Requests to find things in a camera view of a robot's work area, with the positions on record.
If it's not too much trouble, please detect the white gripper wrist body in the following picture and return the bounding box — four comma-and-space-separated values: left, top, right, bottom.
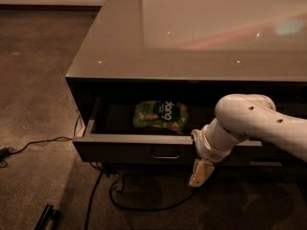
191, 119, 248, 163

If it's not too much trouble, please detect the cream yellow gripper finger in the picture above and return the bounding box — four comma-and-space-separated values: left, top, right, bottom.
189, 159, 214, 188

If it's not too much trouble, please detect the drawer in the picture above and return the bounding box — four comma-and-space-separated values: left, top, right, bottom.
107, 164, 193, 177
73, 99, 214, 166
210, 162, 307, 183
262, 141, 307, 162

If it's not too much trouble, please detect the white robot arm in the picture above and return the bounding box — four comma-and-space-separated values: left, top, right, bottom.
189, 94, 307, 188

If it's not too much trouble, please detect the dark drawer cabinet glass top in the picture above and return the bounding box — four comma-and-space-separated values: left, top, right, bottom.
64, 0, 307, 195

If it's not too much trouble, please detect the green snack bag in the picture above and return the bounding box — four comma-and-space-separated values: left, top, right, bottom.
133, 101, 189, 134

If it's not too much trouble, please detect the black power adapter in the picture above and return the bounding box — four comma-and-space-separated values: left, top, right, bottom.
0, 148, 10, 159

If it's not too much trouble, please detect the thick black floor cable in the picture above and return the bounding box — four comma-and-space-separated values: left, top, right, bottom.
108, 179, 200, 213

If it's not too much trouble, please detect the black cable beside cabinet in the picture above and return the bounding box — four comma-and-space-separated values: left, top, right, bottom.
83, 160, 106, 230

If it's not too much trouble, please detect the thin black power cable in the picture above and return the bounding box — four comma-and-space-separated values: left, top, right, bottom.
0, 109, 82, 169

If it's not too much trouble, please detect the black metal bracket on floor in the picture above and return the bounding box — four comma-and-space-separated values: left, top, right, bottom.
35, 204, 61, 230

